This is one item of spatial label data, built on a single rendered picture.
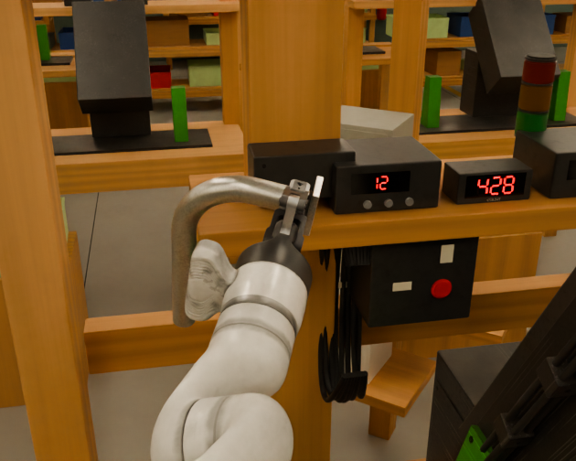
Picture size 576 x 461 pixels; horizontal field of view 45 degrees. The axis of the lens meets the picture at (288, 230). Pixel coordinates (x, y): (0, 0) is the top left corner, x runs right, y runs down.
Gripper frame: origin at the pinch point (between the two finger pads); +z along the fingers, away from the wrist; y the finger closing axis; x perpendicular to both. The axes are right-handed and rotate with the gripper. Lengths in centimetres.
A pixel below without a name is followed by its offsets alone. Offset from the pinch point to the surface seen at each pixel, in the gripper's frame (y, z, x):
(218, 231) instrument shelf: -16.6, 11.9, 9.8
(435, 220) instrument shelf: -12.8, 22.6, -19.8
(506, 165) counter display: -7.3, 34.1, -28.9
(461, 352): -41, 27, -34
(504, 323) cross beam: -47, 43, -45
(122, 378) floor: -221, 134, 62
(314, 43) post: 4.2, 33.3, 3.9
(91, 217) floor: -282, 304, 148
